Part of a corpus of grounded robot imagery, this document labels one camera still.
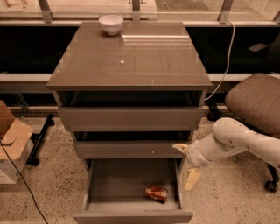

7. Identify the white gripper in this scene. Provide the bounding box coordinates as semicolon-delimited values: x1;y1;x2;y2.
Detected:
172;140;210;191

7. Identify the red coke can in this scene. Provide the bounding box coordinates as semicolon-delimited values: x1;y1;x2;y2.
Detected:
145;185;168;202

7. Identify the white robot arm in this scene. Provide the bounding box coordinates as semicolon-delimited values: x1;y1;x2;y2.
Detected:
172;117;280;193

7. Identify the grey middle drawer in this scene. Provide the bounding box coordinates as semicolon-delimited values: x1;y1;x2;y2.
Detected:
74;141;183;158

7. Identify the grey top drawer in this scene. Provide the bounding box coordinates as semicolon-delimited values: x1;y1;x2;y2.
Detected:
58;107;203;131

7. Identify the grey open bottom drawer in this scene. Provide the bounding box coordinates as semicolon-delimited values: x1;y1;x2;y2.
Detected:
73;158;193;224

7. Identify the grey drawer cabinet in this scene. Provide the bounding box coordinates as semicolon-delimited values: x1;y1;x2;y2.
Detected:
45;21;214;175

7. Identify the brown office chair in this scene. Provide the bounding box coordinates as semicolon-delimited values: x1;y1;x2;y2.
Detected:
206;73;280;193

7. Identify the black metal stand leg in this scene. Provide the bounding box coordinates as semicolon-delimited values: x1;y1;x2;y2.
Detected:
26;114;55;166

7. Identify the white ceramic bowl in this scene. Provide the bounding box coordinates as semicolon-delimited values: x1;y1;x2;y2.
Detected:
98;15;123;35

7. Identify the cardboard box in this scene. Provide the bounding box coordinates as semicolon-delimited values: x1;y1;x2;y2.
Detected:
0;101;33;184

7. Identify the metal window railing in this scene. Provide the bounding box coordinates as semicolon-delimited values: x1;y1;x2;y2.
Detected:
0;0;280;27

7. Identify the white hanging cable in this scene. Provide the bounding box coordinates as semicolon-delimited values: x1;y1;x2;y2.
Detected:
203;20;236;102

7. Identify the black floor cable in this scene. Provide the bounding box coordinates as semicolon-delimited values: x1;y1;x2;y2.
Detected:
0;141;49;224

